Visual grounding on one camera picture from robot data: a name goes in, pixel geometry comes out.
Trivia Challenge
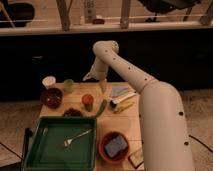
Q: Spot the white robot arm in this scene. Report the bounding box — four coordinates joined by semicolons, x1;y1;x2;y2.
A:
83;40;195;171

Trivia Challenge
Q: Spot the dark red small plate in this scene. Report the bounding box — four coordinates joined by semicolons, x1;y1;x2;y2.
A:
63;108;82;117

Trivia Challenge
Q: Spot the small wooden box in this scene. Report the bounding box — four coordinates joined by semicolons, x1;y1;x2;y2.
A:
128;149;144;169

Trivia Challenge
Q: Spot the green cucumber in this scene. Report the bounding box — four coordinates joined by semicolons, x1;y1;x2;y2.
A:
95;99;107;117

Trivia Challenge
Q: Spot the metal cup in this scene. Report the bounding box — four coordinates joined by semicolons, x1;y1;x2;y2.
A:
84;103;93;112

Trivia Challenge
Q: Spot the red apple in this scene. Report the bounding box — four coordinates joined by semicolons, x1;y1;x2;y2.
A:
82;94;94;105

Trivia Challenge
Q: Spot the orange bowl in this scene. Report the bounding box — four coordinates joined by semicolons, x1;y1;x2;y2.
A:
98;131;130;165

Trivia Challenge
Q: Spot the silver fork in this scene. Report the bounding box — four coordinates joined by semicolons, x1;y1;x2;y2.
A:
63;129;93;147

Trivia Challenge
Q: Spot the grey blue cloth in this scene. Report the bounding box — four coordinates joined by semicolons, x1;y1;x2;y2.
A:
110;86;130;98

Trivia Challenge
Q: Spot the white cup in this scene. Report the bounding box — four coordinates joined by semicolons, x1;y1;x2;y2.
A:
42;76;56;89

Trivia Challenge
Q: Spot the blue sponge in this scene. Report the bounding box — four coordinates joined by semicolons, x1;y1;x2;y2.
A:
104;135;128;158

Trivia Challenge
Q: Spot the dark red bowl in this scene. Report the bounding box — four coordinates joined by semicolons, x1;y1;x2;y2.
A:
40;88;63;109

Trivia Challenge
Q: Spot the green cup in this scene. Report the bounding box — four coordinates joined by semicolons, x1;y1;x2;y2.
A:
63;79;74;93

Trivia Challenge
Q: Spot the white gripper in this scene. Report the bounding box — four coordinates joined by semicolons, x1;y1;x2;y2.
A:
82;57;108;94

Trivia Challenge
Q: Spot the white marker tube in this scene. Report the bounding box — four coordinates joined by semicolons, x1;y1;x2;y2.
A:
110;92;136;108

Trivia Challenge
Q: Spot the green plastic tray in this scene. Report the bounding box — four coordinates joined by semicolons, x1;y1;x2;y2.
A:
24;116;97;171

